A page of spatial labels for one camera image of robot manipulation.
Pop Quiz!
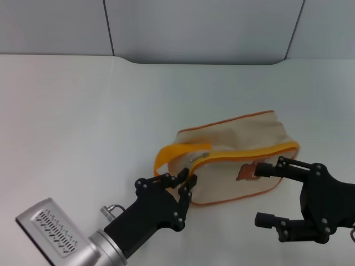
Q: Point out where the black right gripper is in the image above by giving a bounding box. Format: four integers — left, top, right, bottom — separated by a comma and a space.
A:
254, 156, 355, 245

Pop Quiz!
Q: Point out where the left gripper metal cable connector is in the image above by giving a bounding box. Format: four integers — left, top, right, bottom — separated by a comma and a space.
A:
99, 203, 126, 223

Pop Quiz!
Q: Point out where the beige food bag orange trim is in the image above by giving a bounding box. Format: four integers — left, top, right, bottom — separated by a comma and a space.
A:
154, 110, 301, 207

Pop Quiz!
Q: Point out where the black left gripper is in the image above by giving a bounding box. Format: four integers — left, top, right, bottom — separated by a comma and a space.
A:
103, 167, 199, 259

